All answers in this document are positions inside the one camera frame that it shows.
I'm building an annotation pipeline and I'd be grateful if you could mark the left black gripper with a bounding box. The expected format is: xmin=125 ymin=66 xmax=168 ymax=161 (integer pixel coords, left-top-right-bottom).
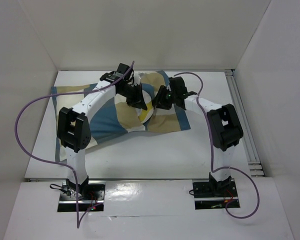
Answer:
xmin=118 ymin=83 xmax=147 ymax=111

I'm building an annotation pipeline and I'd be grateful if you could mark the white pillow yellow edge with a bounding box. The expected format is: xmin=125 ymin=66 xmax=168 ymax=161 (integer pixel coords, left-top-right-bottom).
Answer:
xmin=136 ymin=95 xmax=154 ymax=124

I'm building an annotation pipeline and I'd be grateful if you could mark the blue beige checked pillowcase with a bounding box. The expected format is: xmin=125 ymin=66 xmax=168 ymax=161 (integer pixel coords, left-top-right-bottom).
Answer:
xmin=51 ymin=70 xmax=191 ymax=162

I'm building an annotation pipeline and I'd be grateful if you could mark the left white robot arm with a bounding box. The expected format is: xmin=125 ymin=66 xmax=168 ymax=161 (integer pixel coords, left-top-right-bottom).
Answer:
xmin=57 ymin=70 xmax=149 ymax=200

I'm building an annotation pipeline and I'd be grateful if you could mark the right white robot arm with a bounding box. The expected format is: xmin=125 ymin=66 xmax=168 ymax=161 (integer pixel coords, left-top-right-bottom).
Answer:
xmin=152 ymin=85 xmax=244 ymax=197

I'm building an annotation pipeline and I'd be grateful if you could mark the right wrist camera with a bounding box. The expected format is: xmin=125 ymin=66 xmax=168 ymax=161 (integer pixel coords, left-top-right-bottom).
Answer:
xmin=169 ymin=76 xmax=188 ymax=97

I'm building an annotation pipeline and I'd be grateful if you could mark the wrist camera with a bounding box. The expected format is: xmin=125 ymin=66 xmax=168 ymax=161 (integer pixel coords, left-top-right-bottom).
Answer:
xmin=116 ymin=63 xmax=134 ymax=81
xmin=169 ymin=76 xmax=188 ymax=97

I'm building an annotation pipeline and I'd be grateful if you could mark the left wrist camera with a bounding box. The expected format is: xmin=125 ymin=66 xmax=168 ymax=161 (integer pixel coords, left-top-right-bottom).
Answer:
xmin=116 ymin=63 xmax=134 ymax=81

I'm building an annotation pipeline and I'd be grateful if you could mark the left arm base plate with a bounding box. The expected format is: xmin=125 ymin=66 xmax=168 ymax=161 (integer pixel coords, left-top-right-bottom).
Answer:
xmin=57 ymin=183 xmax=106 ymax=213

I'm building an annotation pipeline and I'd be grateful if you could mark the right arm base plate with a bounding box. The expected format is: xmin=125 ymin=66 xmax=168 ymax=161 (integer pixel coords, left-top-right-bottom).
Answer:
xmin=188 ymin=180 xmax=241 ymax=210

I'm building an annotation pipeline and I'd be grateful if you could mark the aluminium frame rail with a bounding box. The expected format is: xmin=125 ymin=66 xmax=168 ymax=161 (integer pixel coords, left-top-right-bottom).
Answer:
xmin=224 ymin=69 xmax=265 ymax=178

